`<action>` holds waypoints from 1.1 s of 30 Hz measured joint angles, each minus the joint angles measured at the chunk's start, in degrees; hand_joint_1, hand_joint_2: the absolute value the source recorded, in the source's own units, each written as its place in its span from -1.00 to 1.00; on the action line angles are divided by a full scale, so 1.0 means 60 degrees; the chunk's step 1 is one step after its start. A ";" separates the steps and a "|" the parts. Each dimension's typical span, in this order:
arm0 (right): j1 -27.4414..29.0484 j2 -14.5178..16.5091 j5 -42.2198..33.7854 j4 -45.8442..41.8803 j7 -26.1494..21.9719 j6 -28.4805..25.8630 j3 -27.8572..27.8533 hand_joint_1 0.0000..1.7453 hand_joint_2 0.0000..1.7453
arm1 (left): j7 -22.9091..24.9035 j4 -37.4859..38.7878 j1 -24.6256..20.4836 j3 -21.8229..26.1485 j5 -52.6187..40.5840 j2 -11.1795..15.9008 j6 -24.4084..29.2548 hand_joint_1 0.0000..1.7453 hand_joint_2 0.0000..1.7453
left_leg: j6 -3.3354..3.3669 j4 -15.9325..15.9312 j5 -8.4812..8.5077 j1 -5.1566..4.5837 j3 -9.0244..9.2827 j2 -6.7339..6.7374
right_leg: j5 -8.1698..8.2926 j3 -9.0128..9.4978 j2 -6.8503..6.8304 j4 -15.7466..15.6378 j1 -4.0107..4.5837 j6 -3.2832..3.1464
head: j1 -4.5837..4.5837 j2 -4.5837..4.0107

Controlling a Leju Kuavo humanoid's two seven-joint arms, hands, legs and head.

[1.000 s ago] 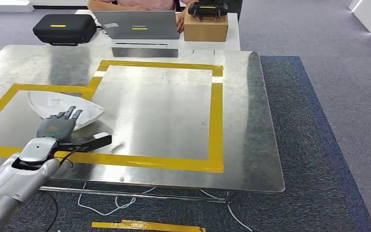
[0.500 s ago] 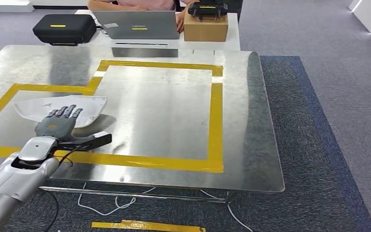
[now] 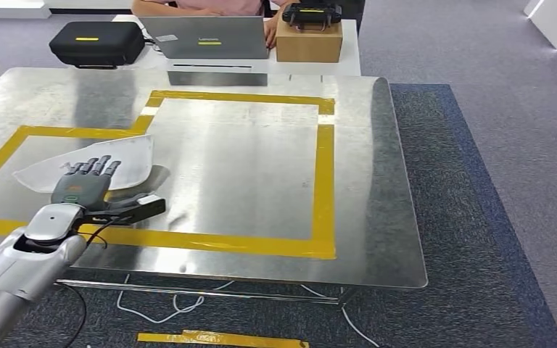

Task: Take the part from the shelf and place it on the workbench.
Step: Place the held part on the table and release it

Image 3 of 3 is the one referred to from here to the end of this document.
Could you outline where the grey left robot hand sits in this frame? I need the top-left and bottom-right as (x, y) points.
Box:
(50, 154), (140, 212)

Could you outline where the white triangular plastic part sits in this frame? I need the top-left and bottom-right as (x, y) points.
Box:
(12, 135), (155, 194)

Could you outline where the stainless steel workbench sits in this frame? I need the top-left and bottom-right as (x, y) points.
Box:
(0, 67), (429, 306)

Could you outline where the black zip case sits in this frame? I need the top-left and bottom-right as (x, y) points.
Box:
(49, 20), (146, 70)

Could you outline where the white flat box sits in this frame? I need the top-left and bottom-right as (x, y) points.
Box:
(167, 58), (269, 74)

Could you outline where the grey laptop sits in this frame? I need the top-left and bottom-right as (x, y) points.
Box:
(139, 15), (270, 60)

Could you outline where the yellow tape outline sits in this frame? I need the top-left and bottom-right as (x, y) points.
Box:
(136, 330), (310, 348)

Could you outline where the person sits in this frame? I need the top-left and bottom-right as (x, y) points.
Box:
(131, 0), (289, 51)

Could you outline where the large yellow tape square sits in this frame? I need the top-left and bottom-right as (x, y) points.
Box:
(86, 90), (336, 260)

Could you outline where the brown cardboard box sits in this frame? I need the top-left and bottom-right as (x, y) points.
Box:
(276, 19), (344, 63)

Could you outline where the black handheld controller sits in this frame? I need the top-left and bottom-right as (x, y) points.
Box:
(281, 1), (343, 32)

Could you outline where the black chair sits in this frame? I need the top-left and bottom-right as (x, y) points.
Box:
(338, 0), (367, 35)

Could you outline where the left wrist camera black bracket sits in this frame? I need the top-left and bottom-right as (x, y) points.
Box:
(78, 193), (167, 227)

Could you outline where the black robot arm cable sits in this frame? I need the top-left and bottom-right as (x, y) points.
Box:
(59, 216), (131, 348)

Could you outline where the white cable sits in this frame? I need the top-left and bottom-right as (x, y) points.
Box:
(116, 274), (380, 348)

